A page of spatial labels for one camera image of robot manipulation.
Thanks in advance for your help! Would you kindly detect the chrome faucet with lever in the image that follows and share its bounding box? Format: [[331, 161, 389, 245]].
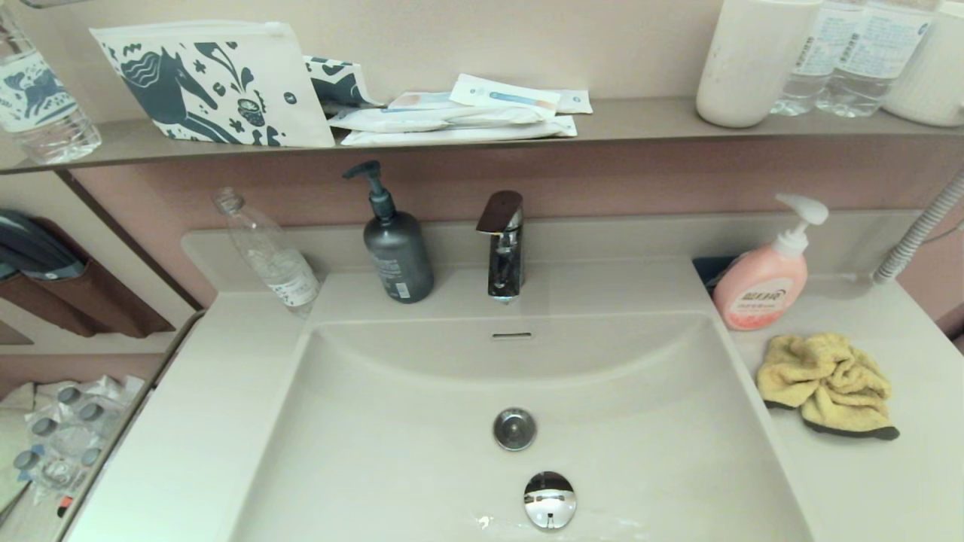
[[476, 190, 525, 303]]

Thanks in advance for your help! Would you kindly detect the chrome drain stopper cap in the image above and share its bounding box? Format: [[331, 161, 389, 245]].
[[523, 471, 578, 531]]

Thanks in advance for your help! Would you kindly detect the yellow cloth black trim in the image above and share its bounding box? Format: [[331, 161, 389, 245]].
[[756, 333, 901, 441]]

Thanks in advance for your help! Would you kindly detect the white ceramic sink basin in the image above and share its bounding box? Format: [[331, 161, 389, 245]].
[[64, 213, 964, 542]]

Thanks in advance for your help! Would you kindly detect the dark grey pump bottle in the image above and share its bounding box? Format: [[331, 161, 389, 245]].
[[343, 160, 435, 305]]

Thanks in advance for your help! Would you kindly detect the flat white plastic packet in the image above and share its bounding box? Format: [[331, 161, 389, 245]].
[[340, 115, 578, 147]]

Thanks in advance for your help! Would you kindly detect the chrome drain hole fitting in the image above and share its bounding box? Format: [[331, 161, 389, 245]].
[[493, 407, 538, 452]]

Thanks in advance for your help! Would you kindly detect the long white plastic packet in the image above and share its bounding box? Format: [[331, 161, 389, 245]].
[[328, 105, 545, 134]]

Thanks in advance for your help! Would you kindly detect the white sachet blue orange print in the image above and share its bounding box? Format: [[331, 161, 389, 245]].
[[450, 74, 562, 120]]

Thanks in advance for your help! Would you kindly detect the pale pink blue sachet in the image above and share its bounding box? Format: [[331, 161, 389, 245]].
[[388, 92, 456, 111]]

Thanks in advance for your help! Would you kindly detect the empty clear plastic bottle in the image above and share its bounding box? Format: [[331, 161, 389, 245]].
[[212, 188, 322, 317]]

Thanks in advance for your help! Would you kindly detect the dark blue soap dish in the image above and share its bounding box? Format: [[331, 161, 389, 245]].
[[693, 256, 743, 291]]

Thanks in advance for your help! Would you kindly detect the small white blue print pouch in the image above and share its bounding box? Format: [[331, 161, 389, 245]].
[[304, 56, 385, 114]]

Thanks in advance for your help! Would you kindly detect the pink soap pump bottle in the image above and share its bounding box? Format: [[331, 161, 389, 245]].
[[712, 193, 830, 332]]

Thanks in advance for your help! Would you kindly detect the white pouch blue horse print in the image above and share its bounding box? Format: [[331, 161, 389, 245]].
[[90, 21, 336, 149]]

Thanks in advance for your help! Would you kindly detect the plain white cup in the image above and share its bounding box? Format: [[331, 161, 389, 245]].
[[695, 0, 823, 129]]

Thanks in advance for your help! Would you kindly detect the brown hair dryer holder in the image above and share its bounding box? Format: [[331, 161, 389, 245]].
[[0, 218, 175, 340]]

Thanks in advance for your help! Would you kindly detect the clear water bottle white label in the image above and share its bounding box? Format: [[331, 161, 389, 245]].
[[815, 0, 938, 119], [772, 0, 848, 117]]

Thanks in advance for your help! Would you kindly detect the plastic wrapped bottle pack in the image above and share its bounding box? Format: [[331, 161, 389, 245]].
[[0, 375, 148, 520]]

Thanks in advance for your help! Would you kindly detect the dark grey hair dryer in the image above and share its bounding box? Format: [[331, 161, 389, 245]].
[[0, 209, 87, 281]]

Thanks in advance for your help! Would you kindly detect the water bottle blue horse label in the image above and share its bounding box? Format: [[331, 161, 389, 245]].
[[0, 8, 102, 166]]

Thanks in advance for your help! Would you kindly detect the ribbed white cup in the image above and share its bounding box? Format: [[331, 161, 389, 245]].
[[883, 8, 964, 127]]

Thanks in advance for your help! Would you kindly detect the grey wall shelf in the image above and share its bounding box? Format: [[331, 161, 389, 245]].
[[0, 96, 964, 175]]

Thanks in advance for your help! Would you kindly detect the grey corrugated hose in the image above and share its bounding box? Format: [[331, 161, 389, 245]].
[[872, 173, 964, 285]]

